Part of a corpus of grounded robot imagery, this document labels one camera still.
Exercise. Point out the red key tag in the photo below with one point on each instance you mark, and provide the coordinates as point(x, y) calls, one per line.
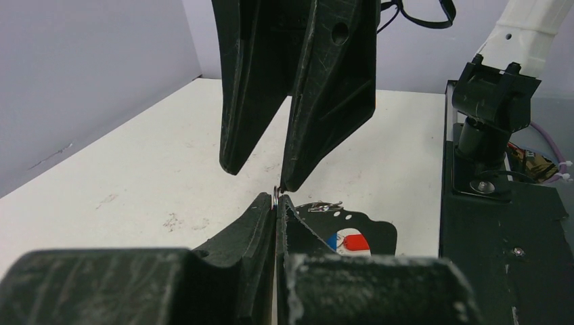
point(355, 242)

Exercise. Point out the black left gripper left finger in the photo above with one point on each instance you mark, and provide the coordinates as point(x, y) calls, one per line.
point(226, 280)

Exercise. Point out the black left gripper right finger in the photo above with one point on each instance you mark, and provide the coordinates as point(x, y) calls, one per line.
point(315, 285)

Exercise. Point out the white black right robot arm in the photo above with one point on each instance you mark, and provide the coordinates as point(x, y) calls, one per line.
point(494, 89)

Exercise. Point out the silver metal key plate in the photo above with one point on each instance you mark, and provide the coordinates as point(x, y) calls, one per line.
point(326, 219)

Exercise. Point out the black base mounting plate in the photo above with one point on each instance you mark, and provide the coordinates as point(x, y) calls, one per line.
point(514, 254)

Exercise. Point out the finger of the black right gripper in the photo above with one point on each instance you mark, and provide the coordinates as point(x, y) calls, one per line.
point(260, 44)
point(334, 84)

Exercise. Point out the blue white key tag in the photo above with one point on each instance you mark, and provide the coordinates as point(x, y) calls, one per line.
point(333, 241)

